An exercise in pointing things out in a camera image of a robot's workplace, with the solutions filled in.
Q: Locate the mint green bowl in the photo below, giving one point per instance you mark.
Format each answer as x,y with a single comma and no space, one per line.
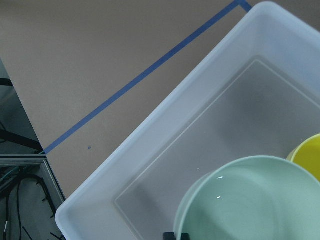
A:
252,198

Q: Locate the clear plastic storage box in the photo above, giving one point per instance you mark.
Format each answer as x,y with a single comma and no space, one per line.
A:
256,93

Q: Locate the yellow plastic cup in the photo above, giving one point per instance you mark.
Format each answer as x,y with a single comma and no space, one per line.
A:
307,155

